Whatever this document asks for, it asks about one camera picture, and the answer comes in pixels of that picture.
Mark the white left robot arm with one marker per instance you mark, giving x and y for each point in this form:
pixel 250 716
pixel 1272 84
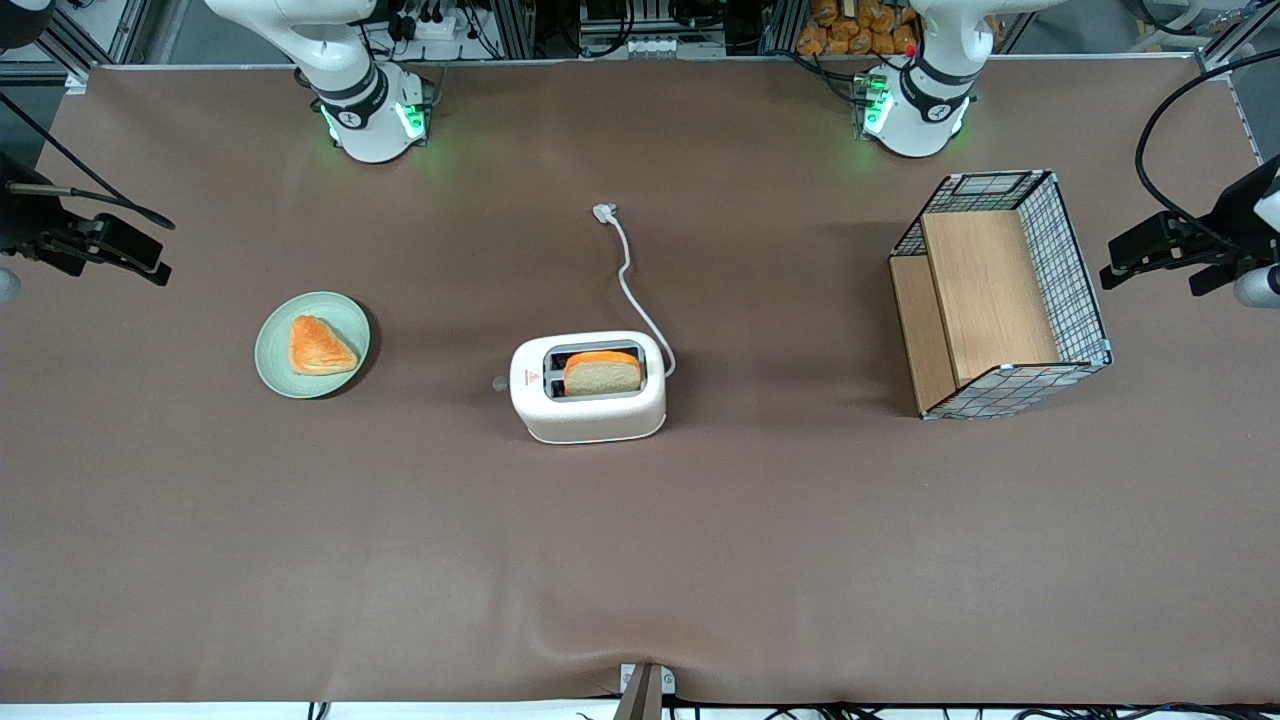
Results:
pixel 930 100

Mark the light wooden shelf board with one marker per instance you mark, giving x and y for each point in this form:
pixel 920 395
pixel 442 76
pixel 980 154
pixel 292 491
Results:
pixel 990 290

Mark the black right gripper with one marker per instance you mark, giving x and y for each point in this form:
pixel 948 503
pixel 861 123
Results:
pixel 28 222

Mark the orange triangular pastry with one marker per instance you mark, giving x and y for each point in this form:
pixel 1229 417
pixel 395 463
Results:
pixel 318 348

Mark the bag of orange buns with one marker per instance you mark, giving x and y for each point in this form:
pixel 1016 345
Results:
pixel 850 30

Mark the white power strip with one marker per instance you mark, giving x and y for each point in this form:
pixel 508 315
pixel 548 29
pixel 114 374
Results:
pixel 430 22

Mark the white two-slot toaster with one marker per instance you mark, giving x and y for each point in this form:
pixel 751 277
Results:
pixel 590 420

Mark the bread slice with orange crust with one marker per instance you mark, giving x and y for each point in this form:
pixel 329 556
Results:
pixel 603 378

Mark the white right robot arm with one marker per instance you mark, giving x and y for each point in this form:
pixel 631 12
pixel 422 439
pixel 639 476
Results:
pixel 350 90

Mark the metal table edge bracket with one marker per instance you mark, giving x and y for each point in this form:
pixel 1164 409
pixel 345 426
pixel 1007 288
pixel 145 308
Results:
pixel 645 690

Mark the pale green round plate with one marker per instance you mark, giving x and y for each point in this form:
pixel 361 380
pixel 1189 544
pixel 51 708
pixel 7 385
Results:
pixel 275 360

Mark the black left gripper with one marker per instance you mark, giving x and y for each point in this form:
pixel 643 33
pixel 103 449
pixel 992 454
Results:
pixel 1226 221

